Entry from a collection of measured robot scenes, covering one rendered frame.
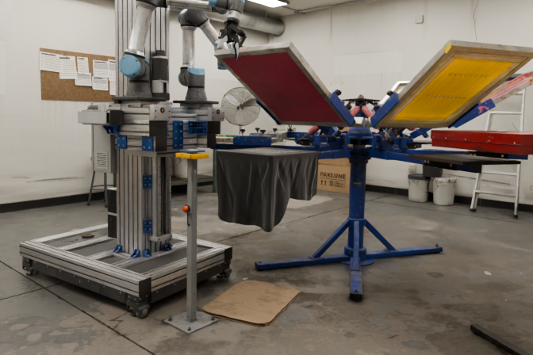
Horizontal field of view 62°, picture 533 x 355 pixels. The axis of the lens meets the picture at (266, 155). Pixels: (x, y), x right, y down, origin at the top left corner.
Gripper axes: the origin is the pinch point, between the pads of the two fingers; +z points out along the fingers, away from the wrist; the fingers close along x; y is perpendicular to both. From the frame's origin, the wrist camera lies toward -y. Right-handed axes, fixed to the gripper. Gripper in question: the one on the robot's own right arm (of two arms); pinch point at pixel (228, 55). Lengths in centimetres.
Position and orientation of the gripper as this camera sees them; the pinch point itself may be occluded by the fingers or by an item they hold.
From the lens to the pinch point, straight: 248.7
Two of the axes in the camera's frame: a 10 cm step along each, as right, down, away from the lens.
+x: -6.2, -2.4, -7.5
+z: -2.1, 9.7, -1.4
